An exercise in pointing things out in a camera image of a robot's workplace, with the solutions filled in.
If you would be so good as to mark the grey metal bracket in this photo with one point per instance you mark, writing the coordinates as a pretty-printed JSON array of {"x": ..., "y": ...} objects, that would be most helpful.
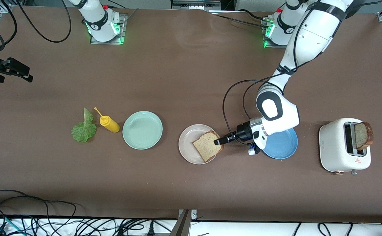
[{"x": 182, "y": 226}]

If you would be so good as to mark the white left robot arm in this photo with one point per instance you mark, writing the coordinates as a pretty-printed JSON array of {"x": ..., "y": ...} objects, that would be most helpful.
[{"x": 312, "y": 36}]

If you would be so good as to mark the beige plate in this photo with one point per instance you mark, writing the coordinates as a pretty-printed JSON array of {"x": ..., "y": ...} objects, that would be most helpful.
[{"x": 186, "y": 144}]

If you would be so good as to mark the aluminium frame profile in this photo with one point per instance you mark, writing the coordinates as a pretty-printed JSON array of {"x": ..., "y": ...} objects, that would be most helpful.
[{"x": 194, "y": 5}]

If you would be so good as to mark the black power plug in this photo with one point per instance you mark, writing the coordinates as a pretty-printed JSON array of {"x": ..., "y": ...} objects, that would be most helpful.
[{"x": 151, "y": 227}]

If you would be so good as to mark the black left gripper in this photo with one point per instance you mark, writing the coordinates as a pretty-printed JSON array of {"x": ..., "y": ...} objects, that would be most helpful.
[{"x": 242, "y": 132}]

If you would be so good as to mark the brown bread slice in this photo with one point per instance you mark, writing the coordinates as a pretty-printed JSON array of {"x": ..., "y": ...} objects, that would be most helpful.
[
  {"x": 205, "y": 147},
  {"x": 361, "y": 136}
]

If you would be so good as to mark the blue plate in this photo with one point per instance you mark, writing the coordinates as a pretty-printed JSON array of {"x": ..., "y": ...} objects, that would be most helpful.
[{"x": 284, "y": 147}]

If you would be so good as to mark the white two-slot toaster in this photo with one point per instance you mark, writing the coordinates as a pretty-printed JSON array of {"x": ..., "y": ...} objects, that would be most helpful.
[{"x": 333, "y": 147}]

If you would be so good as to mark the green lettuce leaf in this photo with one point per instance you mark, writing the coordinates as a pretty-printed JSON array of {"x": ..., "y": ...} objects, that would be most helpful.
[{"x": 84, "y": 131}]

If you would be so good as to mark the white shelf board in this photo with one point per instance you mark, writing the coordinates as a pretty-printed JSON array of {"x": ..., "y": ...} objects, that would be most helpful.
[{"x": 243, "y": 229}]

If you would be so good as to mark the pale green plate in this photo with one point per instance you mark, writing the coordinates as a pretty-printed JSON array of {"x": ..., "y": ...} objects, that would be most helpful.
[{"x": 142, "y": 130}]

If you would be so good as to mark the yellow mustard squeeze bottle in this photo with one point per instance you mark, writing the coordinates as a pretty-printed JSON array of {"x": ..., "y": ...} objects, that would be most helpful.
[{"x": 110, "y": 125}]

